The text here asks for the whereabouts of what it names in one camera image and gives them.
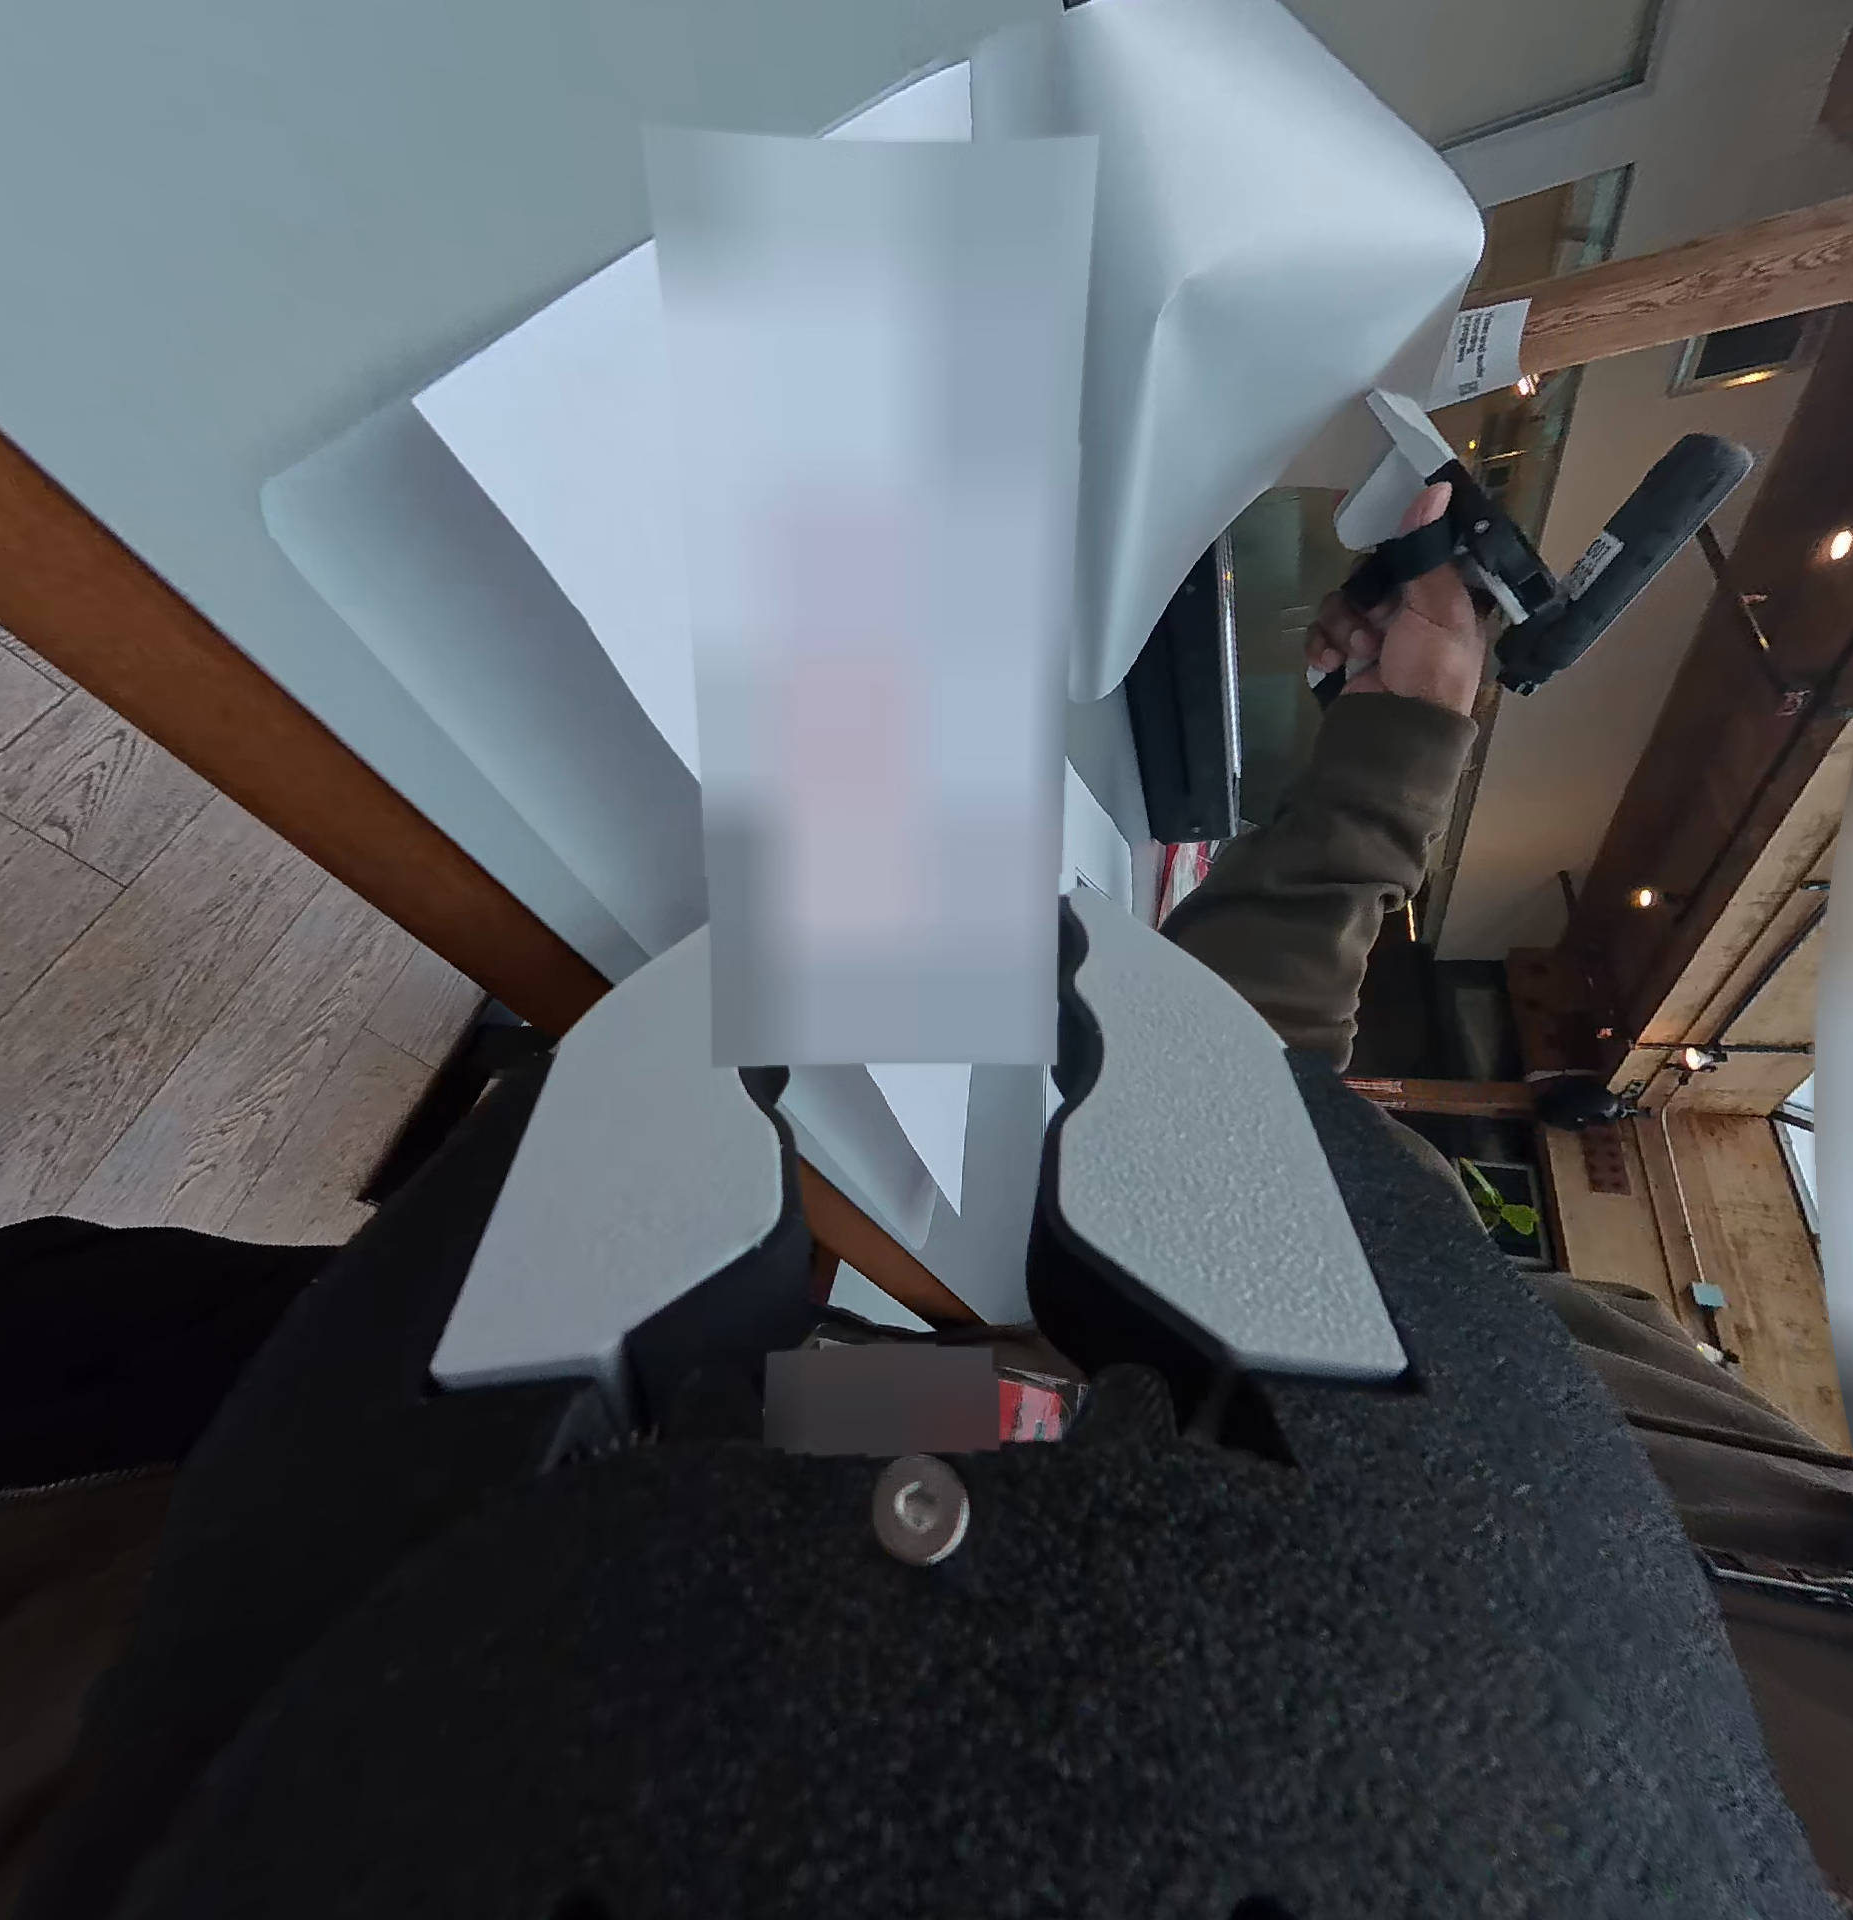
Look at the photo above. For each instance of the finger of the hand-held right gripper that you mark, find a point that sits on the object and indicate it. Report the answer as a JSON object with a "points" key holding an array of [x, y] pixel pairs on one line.
{"points": [[1421, 435]]}

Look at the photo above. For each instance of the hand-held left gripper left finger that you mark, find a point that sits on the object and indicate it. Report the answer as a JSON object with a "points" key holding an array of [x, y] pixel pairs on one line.
{"points": [[565, 1201]]}

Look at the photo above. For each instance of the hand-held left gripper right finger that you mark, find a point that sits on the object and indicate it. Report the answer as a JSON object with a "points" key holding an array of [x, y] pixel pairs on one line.
{"points": [[1227, 1170]]}

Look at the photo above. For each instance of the printed white paper sheet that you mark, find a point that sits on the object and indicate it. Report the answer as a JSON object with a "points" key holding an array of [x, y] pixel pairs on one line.
{"points": [[565, 525]]}

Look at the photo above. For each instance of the person's right forearm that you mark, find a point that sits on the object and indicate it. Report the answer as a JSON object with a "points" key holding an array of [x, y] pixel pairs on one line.
{"points": [[1316, 854]]}

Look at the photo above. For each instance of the person's right hand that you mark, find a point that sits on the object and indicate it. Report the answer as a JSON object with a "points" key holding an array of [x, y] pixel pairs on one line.
{"points": [[1421, 638]]}

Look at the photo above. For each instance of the white paper notice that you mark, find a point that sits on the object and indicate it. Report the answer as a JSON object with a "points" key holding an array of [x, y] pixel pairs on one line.
{"points": [[1490, 349]]}

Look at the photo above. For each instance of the green potted plant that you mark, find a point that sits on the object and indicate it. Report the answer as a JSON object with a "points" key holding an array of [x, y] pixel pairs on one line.
{"points": [[1497, 1201]]}

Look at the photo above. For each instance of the wooden beam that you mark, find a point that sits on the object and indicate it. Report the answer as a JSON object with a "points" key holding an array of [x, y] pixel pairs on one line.
{"points": [[1690, 286]]}

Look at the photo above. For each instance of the red white wrapper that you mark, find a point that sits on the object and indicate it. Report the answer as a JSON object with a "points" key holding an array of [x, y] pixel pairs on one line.
{"points": [[1186, 876]]}

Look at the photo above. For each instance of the black spotlight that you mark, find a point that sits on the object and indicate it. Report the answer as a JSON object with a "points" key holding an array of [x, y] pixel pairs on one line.
{"points": [[1571, 1103]]}

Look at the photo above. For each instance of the black flat device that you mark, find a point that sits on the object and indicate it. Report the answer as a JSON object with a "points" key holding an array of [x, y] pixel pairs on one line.
{"points": [[1180, 721]]}

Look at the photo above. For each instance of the person's olive jacket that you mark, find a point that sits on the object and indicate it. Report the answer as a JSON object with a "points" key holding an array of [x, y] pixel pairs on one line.
{"points": [[1765, 1502]]}

